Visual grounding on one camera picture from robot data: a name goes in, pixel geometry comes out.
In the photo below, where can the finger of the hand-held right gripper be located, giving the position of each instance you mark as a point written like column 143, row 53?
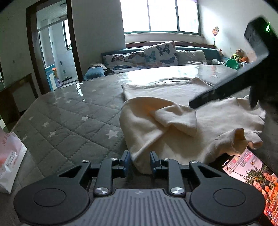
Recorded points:
column 202, row 100

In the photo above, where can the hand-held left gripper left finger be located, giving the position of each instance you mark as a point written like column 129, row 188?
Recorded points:
column 126, row 163

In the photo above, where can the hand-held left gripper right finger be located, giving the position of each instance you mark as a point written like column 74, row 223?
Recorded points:
column 154, row 164

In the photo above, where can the cream sweatshirt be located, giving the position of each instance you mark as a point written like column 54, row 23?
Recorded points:
column 173, row 139

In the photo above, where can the brown plush bear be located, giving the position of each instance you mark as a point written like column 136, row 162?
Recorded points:
column 239, row 55

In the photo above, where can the green plastic bucket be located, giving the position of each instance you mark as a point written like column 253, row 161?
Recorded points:
column 232, row 64

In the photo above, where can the grey plush toy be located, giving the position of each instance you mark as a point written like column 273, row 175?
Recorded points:
column 218, row 62

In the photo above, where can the beige pillow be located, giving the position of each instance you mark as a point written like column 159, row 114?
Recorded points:
column 191, row 57

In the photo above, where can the teal sofa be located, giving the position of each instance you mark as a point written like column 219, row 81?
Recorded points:
column 191, row 49

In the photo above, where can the large butterfly print pillow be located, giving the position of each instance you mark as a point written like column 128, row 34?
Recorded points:
column 160, row 54

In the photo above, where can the grey star quilted table cover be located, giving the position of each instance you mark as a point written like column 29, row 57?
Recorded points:
column 65, row 121

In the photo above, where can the smartphone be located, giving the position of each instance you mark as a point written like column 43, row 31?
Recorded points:
column 254, row 178

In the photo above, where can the window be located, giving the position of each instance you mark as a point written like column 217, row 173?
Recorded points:
column 160, row 15

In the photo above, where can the blue cloth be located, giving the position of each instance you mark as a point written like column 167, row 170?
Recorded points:
column 93, row 73

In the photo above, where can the beige folded cloth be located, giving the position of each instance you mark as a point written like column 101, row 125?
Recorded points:
column 98, row 65

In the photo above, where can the blue cabinet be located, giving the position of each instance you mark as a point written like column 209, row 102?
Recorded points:
column 50, row 77

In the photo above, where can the white pink plastic bag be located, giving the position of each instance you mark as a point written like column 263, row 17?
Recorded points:
column 10, row 160

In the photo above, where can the wooden cabinet with white panel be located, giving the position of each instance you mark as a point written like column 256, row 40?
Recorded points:
column 19, row 97

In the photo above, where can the colourful wall toy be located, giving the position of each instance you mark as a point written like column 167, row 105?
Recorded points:
column 215, row 32

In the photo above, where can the brown door frame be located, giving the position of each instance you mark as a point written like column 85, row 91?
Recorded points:
column 31, row 43

